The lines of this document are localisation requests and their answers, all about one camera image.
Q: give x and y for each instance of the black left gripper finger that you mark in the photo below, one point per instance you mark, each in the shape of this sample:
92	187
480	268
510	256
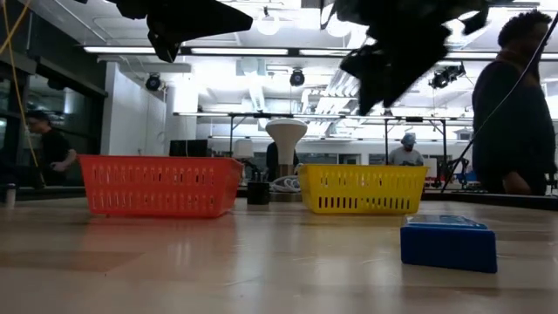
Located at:
205	19
163	45

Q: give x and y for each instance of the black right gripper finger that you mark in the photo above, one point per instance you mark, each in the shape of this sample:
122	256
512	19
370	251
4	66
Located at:
392	78
359	63

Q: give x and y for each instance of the bright blue box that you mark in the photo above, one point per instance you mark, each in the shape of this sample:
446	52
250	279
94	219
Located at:
449	248

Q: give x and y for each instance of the black ceiling spotlight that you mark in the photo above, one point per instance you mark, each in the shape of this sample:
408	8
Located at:
153	83
297	77

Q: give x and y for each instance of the ceiling light strip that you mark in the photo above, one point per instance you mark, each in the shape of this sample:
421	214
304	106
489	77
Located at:
240	51
117	49

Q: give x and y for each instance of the white bulb lamp brass base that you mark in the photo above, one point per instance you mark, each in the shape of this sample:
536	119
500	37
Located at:
285	135

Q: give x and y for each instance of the black monitor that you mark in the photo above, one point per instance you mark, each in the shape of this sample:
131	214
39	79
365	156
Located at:
187	148

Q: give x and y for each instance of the yellow plastic basket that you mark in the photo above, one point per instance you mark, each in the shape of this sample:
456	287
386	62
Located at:
362	187

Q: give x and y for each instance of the orange plastic basket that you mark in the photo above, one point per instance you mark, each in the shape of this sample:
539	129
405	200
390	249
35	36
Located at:
161	187

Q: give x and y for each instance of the white base post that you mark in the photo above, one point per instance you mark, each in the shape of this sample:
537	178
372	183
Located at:
10	196

